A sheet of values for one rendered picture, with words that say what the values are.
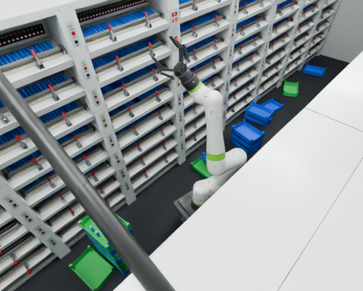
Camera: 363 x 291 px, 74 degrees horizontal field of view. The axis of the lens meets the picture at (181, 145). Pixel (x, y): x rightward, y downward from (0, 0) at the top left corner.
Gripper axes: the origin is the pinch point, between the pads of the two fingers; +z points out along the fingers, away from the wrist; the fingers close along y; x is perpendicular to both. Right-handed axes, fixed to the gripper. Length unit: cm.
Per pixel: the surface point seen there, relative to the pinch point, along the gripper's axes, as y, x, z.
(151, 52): 5.1, -48.4, -11.2
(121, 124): -47, -49, -30
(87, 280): -157, -27, -85
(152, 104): -20, -58, -42
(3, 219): -135, -30, -7
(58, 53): -37, -30, 30
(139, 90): -20, -49, -23
